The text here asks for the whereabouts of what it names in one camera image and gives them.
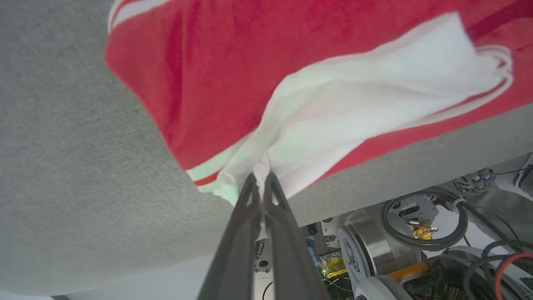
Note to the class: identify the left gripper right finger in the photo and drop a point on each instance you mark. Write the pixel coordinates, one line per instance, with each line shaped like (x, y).
(291, 266)

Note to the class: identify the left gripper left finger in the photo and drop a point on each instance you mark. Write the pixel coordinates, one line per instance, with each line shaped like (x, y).
(235, 258)

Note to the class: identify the red Bulls basketball jersey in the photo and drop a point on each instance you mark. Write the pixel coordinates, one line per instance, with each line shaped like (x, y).
(208, 83)

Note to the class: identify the white grey robot base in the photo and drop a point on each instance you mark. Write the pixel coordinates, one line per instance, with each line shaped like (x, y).
(366, 246)

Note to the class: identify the grey fabric-covered table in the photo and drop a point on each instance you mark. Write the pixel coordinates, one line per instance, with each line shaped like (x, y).
(62, 166)

